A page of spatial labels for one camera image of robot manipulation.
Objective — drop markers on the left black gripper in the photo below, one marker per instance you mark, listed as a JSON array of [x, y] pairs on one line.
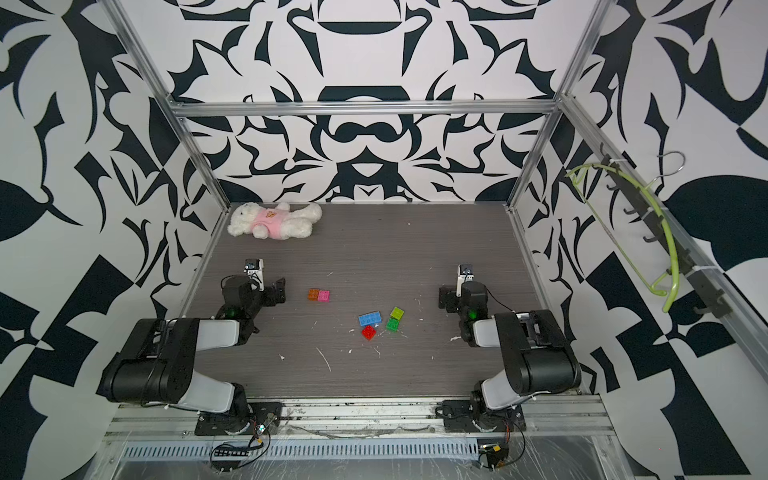
[[267, 292]]

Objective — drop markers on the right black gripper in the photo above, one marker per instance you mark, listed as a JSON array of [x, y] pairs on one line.
[[452, 299]]

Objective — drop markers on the blue lego brick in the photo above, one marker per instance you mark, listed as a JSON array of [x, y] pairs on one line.
[[370, 319]]

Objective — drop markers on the red lego brick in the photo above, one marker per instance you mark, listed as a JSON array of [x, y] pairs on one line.
[[369, 332]]

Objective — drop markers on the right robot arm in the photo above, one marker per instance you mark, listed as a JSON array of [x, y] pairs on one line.
[[536, 357]]

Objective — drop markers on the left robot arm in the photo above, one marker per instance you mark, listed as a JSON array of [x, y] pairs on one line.
[[156, 365]]

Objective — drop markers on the dark green lego brick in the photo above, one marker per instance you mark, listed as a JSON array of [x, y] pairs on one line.
[[393, 325]]

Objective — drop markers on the white teddy bear pink shirt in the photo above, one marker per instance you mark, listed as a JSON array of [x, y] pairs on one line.
[[277, 223]]

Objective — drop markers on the black connector box right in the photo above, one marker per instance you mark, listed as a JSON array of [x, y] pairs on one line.
[[492, 456]]

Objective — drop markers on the black connector box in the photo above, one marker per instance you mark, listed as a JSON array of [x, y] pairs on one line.
[[227, 456], [492, 456]]

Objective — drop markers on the black connector box left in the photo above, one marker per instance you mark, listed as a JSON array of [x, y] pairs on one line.
[[227, 456]]

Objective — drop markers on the green plastic hanger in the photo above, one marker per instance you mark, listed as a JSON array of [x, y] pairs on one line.
[[644, 207]]

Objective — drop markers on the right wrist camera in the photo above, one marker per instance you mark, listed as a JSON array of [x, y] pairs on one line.
[[464, 274]]

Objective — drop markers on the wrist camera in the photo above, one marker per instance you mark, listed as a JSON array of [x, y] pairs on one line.
[[464, 274], [253, 269]]

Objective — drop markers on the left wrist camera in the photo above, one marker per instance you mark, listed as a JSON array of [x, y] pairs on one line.
[[253, 269]]

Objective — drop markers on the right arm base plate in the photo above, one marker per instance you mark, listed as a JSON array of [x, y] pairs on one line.
[[464, 416]]

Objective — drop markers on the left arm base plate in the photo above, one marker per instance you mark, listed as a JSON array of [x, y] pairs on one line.
[[261, 417]]

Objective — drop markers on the black wall hook rack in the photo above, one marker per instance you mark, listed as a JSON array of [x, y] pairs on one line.
[[684, 267]]

